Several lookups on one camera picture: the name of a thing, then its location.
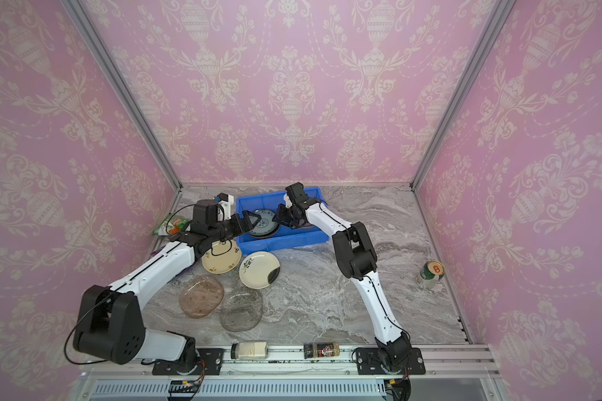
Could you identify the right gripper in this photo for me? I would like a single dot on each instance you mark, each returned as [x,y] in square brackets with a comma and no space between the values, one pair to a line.
[289,213]

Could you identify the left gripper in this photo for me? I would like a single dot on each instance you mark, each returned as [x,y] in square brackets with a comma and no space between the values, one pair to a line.
[245,224]

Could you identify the blue patterned ceramic plate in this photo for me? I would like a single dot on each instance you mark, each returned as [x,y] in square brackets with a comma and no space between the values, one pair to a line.
[264,223]

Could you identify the cream round plate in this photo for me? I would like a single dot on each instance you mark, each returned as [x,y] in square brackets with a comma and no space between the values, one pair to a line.
[222,257]

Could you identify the white plate black accent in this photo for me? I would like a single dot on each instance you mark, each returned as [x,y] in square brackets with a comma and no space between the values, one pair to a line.
[259,270]

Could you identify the brown tinted glass plate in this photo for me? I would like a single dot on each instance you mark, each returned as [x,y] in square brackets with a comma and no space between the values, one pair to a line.
[201,296]

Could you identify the grey clear glass plate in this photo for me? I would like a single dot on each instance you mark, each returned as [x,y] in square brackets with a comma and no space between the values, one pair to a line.
[242,310]

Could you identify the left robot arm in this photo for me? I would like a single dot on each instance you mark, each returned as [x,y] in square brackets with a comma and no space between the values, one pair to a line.
[110,325]

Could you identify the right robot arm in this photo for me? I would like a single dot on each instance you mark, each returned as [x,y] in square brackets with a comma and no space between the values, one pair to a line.
[357,260]

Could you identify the blue plastic bin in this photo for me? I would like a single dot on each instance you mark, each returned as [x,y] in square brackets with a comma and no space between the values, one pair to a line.
[284,238]

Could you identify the green snack packet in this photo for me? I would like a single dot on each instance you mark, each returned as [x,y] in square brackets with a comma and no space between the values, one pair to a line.
[171,225]

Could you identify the dark spice jar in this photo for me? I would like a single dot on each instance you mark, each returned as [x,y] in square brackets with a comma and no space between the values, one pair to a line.
[321,350]

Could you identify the green tin can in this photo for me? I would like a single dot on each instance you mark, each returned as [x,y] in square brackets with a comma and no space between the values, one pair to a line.
[430,274]

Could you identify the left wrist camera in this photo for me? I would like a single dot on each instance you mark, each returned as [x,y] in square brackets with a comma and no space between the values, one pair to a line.
[225,204]

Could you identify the white jar on rail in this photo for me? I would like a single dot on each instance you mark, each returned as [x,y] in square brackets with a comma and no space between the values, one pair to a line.
[249,350]

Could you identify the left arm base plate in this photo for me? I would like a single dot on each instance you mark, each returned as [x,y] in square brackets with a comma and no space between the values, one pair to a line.
[194,362]

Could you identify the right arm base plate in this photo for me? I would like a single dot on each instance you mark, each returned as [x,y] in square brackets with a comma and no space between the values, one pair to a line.
[373,361]

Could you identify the aluminium front rail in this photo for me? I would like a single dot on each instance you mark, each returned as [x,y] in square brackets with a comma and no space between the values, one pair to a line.
[434,372]

